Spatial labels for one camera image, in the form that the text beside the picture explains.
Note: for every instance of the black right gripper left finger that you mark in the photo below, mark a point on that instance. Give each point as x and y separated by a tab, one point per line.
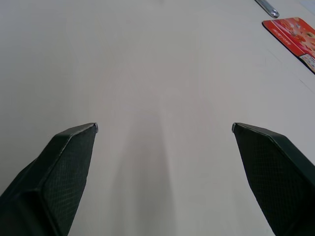
51	177

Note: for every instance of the red printed flat box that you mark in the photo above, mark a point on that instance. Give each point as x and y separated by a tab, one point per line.
295	33

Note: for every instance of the silver metal rod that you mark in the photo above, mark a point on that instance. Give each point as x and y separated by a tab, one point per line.
268	8

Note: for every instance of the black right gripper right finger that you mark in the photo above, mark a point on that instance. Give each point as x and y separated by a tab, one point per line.
278	177

